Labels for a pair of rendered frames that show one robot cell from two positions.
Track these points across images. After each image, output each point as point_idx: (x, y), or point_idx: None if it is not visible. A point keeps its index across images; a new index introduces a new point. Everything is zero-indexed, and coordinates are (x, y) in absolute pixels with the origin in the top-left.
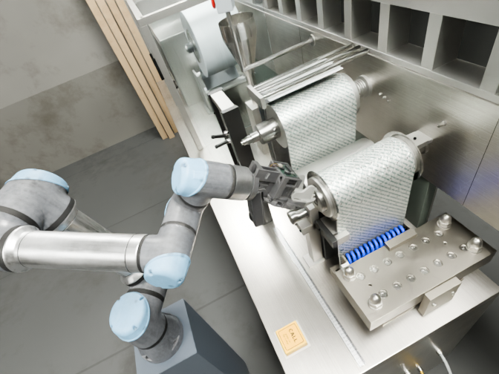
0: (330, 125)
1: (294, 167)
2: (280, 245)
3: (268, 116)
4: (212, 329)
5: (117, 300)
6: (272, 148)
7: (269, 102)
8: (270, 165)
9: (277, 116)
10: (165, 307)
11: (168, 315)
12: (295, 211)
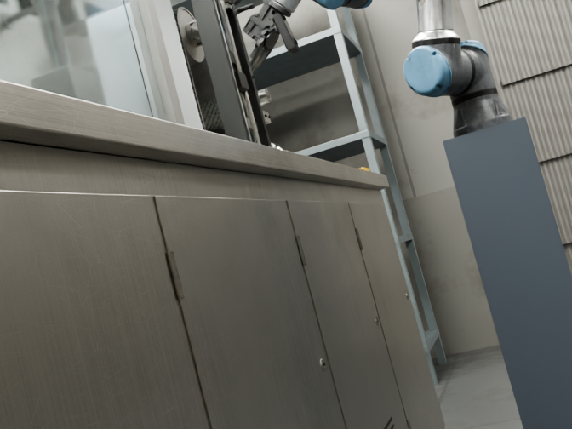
0: None
1: (212, 85)
2: None
3: (181, 25)
4: (478, 269)
5: (466, 40)
6: (186, 87)
7: (158, 20)
8: (257, 14)
9: (191, 20)
10: (470, 133)
11: (455, 115)
12: (258, 94)
